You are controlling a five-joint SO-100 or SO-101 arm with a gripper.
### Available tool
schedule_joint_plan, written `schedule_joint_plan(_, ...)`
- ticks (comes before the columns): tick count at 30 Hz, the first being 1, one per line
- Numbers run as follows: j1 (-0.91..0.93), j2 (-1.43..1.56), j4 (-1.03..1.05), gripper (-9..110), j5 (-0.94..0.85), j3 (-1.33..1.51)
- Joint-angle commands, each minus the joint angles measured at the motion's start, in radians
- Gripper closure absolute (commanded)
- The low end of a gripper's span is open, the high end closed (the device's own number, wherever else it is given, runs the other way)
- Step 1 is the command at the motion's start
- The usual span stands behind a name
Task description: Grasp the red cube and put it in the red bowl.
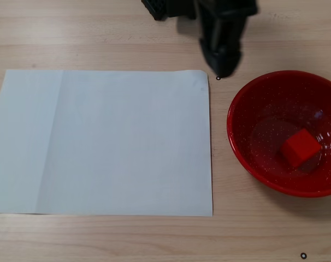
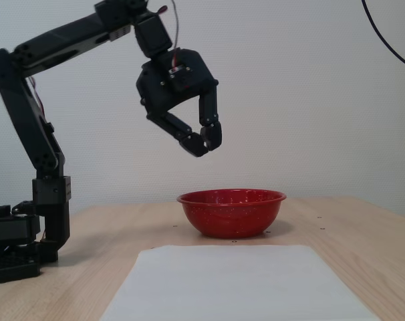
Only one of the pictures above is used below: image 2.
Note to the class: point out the red speckled bowl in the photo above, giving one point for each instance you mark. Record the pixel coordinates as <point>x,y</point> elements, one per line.
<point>231,217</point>

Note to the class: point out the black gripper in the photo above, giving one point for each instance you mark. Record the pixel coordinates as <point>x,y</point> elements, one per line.
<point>162,95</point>

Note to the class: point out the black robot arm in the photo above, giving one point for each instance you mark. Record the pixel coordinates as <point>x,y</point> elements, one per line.
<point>18,100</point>

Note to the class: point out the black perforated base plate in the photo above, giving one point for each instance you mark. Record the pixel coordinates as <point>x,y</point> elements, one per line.
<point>12,267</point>

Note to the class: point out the white paper sheet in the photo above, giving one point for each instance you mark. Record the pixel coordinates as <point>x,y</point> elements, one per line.
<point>239,284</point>

